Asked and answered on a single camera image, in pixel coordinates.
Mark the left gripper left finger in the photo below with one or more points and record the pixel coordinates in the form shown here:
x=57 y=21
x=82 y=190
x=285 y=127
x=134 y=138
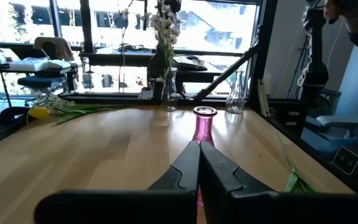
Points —
x=179 y=182

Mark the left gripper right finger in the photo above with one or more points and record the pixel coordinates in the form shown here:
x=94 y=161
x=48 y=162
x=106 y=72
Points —
x=222 y=186

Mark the green stems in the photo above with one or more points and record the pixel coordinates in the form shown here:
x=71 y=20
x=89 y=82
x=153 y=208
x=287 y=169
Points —
x=294 y=183

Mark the clear glass vase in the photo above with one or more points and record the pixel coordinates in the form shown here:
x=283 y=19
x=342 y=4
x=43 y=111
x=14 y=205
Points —
x=169 y=96
x=235 y=96

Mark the white artificial flower bunch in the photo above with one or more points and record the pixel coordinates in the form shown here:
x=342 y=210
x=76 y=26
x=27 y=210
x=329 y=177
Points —
x=166 y=31

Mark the yellow artificial tulip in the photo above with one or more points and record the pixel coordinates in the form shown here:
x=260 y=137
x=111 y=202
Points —
x=39 y=112

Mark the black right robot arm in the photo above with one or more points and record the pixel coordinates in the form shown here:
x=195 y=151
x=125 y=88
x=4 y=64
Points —
x=154 y=71

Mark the pink ribbed glass vase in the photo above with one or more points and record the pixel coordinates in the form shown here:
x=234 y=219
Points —
x=204 y=127

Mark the black drawer unit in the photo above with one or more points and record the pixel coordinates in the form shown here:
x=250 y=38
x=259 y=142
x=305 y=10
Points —
x=287 y=116

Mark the grey armrest chair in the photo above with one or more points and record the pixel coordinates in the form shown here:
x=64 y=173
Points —
x=334 y=121

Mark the black window-side desk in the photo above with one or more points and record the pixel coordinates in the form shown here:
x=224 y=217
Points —
x=120 y=59

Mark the blue seat office chair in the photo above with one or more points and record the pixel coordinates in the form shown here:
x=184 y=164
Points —
x=40 y=81

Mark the black desk with white items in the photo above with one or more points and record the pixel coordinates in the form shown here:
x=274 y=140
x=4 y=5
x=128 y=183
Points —
x=39 y=66

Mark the tan office chair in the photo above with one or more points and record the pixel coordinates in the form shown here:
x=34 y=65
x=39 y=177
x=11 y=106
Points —
x=54 y=48

